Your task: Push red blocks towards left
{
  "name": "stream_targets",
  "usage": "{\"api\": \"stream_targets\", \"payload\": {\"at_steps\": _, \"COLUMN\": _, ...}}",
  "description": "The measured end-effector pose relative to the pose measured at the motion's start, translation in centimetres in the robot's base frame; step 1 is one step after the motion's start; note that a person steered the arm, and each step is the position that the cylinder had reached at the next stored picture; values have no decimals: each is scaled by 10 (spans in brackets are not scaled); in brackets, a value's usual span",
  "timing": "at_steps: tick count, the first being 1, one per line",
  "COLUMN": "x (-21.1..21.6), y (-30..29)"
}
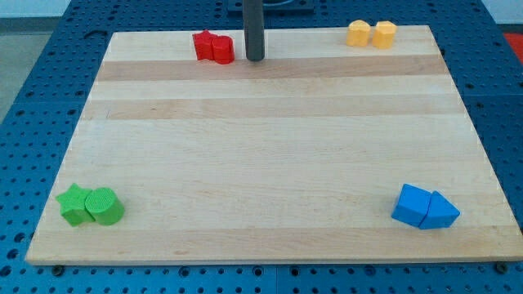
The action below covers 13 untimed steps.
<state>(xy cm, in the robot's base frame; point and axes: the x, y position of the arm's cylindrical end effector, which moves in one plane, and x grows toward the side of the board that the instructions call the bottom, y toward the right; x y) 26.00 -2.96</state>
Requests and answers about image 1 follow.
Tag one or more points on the light wooden board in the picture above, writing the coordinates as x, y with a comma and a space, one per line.
298, 158

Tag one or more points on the red cylinder block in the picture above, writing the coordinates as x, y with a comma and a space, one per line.
223, 50

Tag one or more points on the red star block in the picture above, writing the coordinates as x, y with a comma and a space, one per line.
203, 45

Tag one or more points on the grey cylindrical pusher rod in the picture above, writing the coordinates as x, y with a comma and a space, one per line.
254, 36

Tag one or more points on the blue cube block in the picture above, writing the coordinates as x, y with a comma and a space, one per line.
412, 205

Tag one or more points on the yellow hexagon block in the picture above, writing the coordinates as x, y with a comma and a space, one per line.
384, 34

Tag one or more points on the green cylinder block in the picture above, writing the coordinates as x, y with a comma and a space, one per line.
104, 206

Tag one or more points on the blue triangle block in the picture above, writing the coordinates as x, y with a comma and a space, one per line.
441, 213

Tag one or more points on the green star block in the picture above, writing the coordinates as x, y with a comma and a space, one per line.
73, 207

